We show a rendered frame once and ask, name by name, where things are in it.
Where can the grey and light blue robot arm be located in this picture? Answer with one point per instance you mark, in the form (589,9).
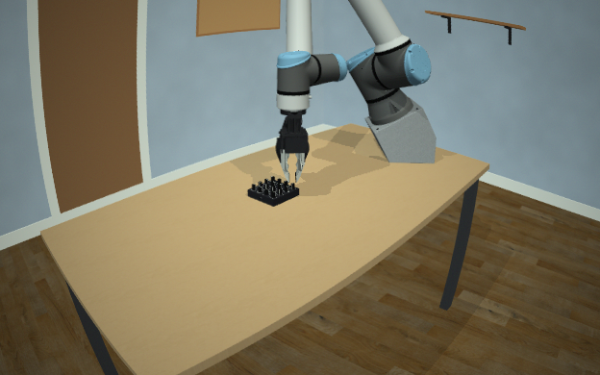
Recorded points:
(400,64)

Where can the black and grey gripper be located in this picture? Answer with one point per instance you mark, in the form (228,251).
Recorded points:
(295,141)

